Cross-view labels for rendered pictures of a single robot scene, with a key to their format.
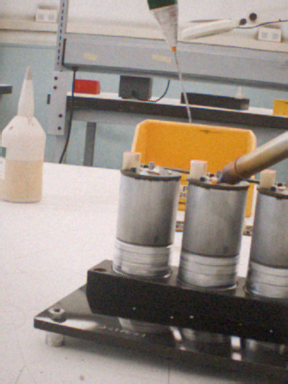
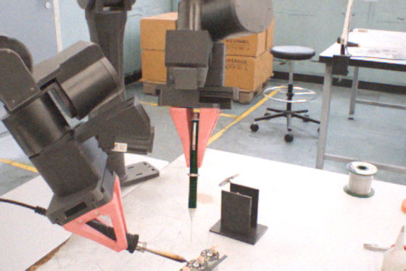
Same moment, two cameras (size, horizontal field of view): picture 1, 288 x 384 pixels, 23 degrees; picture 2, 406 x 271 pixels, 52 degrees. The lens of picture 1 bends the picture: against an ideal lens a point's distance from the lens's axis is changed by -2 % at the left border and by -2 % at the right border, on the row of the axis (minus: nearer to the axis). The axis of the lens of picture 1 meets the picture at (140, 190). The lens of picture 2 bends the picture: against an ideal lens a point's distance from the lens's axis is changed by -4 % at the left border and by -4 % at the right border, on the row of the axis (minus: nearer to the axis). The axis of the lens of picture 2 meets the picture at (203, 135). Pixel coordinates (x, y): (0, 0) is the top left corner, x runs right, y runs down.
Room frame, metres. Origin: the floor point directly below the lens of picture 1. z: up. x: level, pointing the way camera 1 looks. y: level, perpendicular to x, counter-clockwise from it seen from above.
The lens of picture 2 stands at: (0.44, -0.44, 1.15)
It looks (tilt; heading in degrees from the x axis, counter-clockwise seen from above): 21 degrees down; 111
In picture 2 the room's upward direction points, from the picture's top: straight up
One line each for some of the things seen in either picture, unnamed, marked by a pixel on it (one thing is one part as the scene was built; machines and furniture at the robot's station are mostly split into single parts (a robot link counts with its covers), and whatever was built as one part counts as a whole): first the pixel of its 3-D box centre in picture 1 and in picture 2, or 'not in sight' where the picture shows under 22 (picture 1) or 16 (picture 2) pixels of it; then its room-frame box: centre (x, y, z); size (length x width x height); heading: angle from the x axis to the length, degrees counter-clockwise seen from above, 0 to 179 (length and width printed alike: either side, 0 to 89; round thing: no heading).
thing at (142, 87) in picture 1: (135, 87); not in sight; (2.74, 0.05, 0.80); 0.15 x 0.12 x 0.10; 175
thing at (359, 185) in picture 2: not in sight; (360, 179); (0.47, 0.37, 0.78); 0.06 x 0.06 x 0.05
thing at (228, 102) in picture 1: (215, 101); not in sight; (2.79, -0.26, 0.77); 0.24 x 0.16 x 0.04; 70
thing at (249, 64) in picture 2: not in sight; (208, 53); (-1.06, 3.67, 0.38); 1.20 x 0.80 x 0.73; 0
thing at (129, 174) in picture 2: not in sight; (109, 164); (-0.02, 0.23, 0.79); 0.20 x 0.07 x 0.08; 56
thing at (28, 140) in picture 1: (24, 133); (396, 256); (0.52, 0.09, 0.80); 0.03 x 0.03 x 0.10
